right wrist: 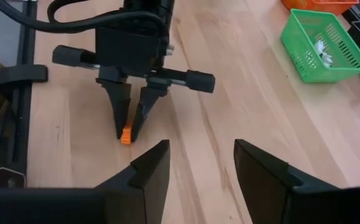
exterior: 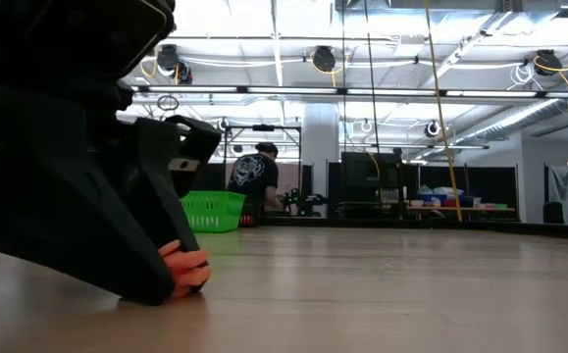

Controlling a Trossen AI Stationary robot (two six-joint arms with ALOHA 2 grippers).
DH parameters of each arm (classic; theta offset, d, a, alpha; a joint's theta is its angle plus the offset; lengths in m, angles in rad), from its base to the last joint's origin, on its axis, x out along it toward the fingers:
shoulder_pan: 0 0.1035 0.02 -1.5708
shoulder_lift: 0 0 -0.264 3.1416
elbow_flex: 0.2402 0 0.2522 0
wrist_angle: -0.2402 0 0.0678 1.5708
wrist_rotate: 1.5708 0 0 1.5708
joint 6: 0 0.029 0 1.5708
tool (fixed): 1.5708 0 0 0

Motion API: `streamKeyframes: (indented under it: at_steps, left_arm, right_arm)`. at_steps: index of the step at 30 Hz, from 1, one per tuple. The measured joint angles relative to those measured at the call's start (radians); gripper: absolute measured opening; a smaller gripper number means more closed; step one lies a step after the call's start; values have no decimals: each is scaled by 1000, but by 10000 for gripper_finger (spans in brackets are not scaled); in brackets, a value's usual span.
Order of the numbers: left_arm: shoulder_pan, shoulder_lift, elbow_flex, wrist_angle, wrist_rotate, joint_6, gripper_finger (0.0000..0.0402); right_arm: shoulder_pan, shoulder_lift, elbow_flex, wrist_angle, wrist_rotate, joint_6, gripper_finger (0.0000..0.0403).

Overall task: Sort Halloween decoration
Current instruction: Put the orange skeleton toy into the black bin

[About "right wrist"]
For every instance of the small black silver-rimmed camera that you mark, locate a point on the small black silver-rimmed camera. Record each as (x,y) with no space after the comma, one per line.
(10,178)

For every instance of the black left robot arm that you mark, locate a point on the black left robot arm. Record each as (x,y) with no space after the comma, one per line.
(167,9)

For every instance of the white toy figure black face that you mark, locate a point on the white toy figure black face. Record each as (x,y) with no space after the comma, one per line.
(326,59)

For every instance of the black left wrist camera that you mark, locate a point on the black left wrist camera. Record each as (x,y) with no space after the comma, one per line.
(127,49)

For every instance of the orange plastic basket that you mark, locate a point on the orange plastic basket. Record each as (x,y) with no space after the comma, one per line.
(319,4)

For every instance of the green plastic basket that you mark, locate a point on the green plastic basket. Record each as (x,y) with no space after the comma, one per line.
(322,71)

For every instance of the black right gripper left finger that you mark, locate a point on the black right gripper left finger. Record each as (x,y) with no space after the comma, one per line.
(74,205)

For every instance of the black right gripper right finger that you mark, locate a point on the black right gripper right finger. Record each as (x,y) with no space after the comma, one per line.
(276,199)

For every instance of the small white toy figure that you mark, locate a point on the small white toy figure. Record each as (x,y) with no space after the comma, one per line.
(319,47)

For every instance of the small orange toy figure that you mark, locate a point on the small orange toy figure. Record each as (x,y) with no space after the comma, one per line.
(126,136)

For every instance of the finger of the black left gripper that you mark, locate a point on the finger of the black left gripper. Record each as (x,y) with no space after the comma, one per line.
(150,96)
(119,99)

